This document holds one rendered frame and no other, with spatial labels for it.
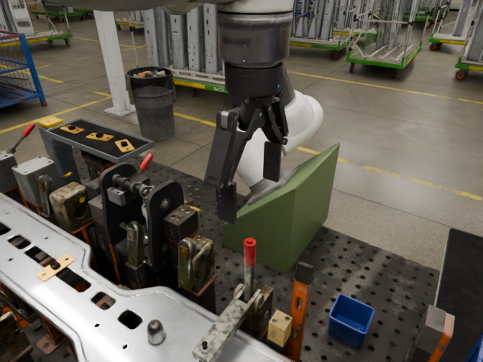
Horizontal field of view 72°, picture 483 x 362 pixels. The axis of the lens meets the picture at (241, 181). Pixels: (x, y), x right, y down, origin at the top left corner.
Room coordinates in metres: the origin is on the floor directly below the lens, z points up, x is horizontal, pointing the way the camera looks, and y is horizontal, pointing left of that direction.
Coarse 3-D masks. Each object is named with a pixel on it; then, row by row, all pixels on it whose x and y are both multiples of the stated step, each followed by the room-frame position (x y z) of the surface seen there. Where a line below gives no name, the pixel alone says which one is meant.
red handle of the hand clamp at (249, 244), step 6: (246, 240) 0.45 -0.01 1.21; (252, 240) 0.44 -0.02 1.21; (246, 246) 0.43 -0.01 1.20; (252, 246) 0.43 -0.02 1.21; (246, 252) 0.43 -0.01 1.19; (252, 252) 0.43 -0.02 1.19; (246, 258) 0.43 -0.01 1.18; (252, 258) 0.43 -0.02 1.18; (246, 264) 0.43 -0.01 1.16; (252, 264) 0.43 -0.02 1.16; (246, 270) 0.44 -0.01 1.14; (252, 270) 0.44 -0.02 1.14; (246, 276) 0.44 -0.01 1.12; (252, 276) 0.44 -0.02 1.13; (246, 282) 0.44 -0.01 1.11; (252, 282) 0.44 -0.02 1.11; (246, 288) 0.44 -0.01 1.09; (252, 288) 0.44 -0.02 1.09; (246, 294) 0.44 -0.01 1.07; (252, 294) 0.44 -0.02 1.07
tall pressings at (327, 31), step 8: (296, 0) 8.66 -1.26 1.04; (304, 0) 8.29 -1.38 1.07; (320, 0) 8.31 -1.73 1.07; (296, 8) 8.66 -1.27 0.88; (304, 8) 8.30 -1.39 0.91; (320, 8) 8.28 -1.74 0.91; (304, 16) 8.54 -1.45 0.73; (320, 16) 8.27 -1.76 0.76; (328, 16) 7.92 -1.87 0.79; (304, 24) 8.44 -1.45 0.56; (312, 24) 8.11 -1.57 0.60; (320, 24) 8.29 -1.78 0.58; (328, 24) 7.91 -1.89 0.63; (296, 32) 8.27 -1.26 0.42; (304, 32) 8.42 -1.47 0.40; (312, 32) 8.08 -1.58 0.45; (320, 32) 8.30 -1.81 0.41; (328, 32) 7.94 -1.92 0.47; (328, 40) 7.94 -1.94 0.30
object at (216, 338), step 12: (240, 300) 0.42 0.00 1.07; (252, 300) 0.42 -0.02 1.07; (228, 312) 0.40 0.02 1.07; (240, 312) 0.40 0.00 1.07; (216, 324) 0.37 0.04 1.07; (228, 324) 0.37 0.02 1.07; (240, 324) 0.38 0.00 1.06; (204, 336) 0.35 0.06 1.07; (216, 336) 0.35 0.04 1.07; (228, 336) 0.35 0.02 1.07; (204, 348) 0.32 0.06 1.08; (216, 348) 0.33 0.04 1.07; (204, 360) 0.31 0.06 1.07
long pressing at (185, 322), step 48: (0, 192) 0.90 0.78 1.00; (0, 240) 0.68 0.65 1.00; (48, 240) 0.68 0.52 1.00; (48, 288) 0.51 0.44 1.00; (96, 288) 0.51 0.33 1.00; (144, 288) 0.51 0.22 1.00; (96, 336) 0.40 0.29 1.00; (144, 336) 0.40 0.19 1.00; (192, 336) 0.40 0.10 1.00; (240, 336) 0.39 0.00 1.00
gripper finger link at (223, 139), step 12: (216, 120) 0.39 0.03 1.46; (228, 120) 0.38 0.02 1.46; (216, 132) 0.39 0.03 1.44; (228, 132) 0.38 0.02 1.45; (216, 144) 0.38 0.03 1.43; (228, 144) 0.37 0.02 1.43; (216, 156) 0.37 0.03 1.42; (228, 156) 0.37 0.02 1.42; (216, 168) 0.36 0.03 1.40; (204, 180) 0.36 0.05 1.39
